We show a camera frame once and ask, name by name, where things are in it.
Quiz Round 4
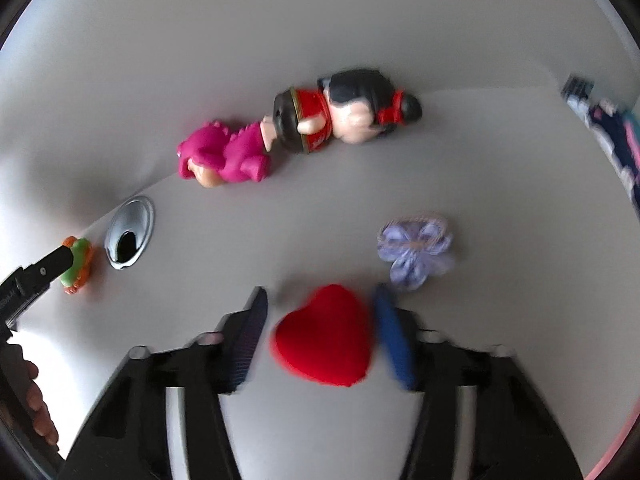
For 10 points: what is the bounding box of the red heart plush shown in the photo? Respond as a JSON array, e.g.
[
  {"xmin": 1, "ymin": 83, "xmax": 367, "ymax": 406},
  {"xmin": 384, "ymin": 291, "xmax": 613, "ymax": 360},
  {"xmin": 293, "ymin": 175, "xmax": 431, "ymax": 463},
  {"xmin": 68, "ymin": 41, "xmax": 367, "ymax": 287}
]
[{"xmin": 270, "ymin": 284, "xmax": 375, "ymax": 387}]

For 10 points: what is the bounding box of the pink dinosaur toy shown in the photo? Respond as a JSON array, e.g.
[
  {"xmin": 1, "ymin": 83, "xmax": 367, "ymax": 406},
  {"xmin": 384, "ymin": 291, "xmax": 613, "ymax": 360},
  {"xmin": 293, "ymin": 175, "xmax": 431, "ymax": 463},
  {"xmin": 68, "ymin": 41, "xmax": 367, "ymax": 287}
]
[{"xmin": 176, "ymin": 120, "xmax": 271, "ymax": 188}]

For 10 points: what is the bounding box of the person's left hand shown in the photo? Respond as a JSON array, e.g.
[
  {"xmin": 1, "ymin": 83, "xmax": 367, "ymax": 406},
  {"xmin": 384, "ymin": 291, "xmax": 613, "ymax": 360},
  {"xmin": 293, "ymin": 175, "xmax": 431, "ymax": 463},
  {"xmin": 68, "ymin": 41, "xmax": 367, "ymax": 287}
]
[{"xmin": 24, "ymin": 361, "xmax": 58, "ymax": 448}]

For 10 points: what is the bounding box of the green orange turtle toy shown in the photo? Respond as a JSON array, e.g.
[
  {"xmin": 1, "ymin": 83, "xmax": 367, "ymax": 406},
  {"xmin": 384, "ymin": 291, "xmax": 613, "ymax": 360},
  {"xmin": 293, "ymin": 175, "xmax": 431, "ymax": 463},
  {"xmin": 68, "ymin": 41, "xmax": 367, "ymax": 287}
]
[{"xmin": 60, "ymin": 236, "xmax": 94, "ymax": 295}]

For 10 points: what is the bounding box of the purple bow hair clip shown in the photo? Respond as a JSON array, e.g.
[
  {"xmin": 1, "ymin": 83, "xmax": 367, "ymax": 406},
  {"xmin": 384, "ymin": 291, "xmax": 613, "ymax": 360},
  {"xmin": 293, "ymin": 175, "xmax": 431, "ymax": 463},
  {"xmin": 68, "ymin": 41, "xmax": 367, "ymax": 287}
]
[{"xmin": 376, "ymin": 214, "xmax": 454, "ymax": 292}]

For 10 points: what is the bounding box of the dark navy patterned garment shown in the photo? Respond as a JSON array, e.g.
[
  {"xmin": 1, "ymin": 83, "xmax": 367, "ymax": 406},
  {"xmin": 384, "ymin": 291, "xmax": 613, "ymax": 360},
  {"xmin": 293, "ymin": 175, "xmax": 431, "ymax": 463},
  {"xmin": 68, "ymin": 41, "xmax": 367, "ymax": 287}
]
[{"xmin": 588, "ymin": 99, "xmax": 639, "ymax": 203}]

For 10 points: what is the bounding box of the red dress doll figurine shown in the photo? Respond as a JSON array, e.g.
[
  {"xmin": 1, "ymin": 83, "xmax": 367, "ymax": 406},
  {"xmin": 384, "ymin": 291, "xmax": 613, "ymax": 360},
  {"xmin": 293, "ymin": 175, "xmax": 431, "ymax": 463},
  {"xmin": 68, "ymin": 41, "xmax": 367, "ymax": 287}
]
[{"xmin": 260, "ymin": 68, "xmax": 423, "ymax": 154}]

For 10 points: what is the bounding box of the silver desk cable grommet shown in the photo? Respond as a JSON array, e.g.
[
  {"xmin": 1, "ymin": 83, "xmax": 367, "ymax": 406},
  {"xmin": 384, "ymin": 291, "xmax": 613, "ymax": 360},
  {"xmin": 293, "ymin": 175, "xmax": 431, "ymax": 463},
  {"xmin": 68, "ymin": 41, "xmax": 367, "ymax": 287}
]
[{"xmin": 103, "ymin": 195, "xmax": 155, "ymax": 271}]

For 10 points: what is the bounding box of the black wall socket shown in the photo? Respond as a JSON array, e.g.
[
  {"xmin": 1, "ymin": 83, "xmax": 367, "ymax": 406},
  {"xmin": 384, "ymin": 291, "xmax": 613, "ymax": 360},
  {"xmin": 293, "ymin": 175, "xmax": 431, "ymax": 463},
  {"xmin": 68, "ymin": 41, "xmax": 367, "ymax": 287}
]
[{"xmin": 561, "ymin": 74, "xmax": 594, "ymax": 103}]

